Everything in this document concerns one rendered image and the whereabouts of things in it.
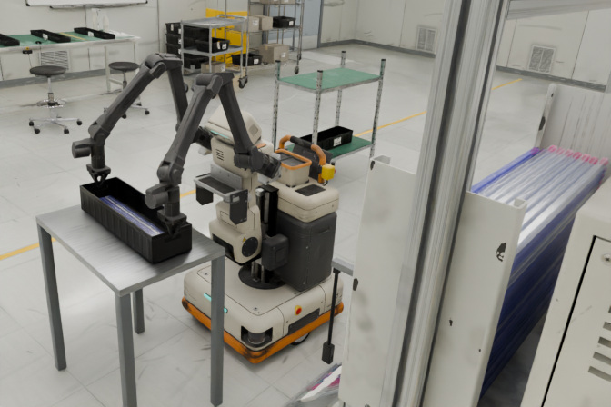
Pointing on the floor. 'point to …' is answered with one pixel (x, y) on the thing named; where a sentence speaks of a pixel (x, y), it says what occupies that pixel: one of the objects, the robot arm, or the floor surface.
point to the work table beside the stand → (114, 276)
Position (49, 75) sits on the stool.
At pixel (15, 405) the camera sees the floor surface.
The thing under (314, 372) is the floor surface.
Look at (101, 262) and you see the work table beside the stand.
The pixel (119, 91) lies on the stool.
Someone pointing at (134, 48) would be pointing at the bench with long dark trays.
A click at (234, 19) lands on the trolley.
